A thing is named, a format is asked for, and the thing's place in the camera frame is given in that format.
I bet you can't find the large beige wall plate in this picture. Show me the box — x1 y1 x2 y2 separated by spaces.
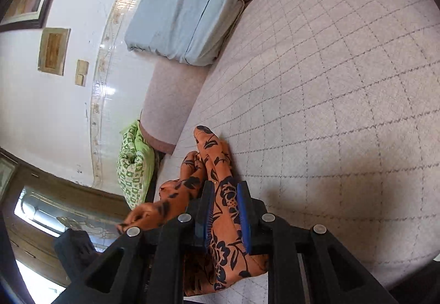
38 28 71 76

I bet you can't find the orange black floral garment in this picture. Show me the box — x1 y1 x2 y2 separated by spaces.
117 125 268 297

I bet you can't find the small beige wall switch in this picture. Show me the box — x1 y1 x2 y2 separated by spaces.
75 60 89 87

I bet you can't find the light blue pillow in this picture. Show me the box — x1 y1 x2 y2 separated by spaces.
125 0 244 67

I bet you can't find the green patterned cloth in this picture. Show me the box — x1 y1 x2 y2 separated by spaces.
116 120 156 209

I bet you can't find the wooden glass door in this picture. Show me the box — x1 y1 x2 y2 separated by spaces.
1 151 129 287

